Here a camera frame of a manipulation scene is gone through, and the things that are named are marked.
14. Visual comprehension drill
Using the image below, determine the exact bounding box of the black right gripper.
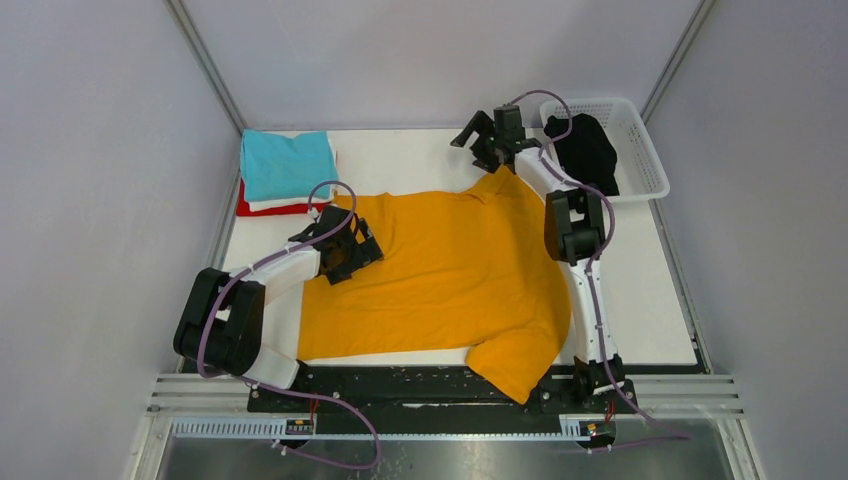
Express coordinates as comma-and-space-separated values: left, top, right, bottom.
451, 110, 504, 174

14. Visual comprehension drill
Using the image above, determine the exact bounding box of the orange t-shirt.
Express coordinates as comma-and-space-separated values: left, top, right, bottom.
297, 169, 572, 403

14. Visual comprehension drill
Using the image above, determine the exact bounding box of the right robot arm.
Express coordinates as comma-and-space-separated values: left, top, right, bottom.
450, 105, 626, 412

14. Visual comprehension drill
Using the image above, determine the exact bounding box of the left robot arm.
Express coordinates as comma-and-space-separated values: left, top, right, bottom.
173, 205, 384, 411

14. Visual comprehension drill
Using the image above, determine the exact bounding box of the black t-shirt in basket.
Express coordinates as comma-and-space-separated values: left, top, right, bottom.
544, 113, 620, 196

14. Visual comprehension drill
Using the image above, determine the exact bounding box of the white folded t-shirt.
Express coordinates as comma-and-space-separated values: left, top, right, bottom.
243, 148, 338, 212

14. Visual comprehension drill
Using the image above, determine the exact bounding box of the teal folded t-shirt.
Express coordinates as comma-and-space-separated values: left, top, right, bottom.
240, 130, 338, 202

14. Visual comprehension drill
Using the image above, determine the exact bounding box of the red folded t-shirt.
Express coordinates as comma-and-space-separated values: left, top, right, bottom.
236, 180, 333, 217

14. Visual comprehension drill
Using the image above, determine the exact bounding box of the white plastic laundry basket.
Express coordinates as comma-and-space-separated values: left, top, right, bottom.
566, 97, 670, 204

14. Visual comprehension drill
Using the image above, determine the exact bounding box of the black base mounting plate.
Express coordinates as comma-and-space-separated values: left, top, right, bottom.
247, 366, 637, 437

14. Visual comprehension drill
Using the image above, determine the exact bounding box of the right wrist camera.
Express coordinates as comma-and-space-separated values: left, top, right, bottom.
493, 104, 524, 136

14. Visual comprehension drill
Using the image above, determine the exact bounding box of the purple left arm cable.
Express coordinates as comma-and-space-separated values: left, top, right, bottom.
195, 180, 384, 472

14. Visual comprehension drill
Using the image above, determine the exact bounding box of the white slotted cable duct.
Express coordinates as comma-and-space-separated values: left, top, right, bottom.
170, 415, 601, 443

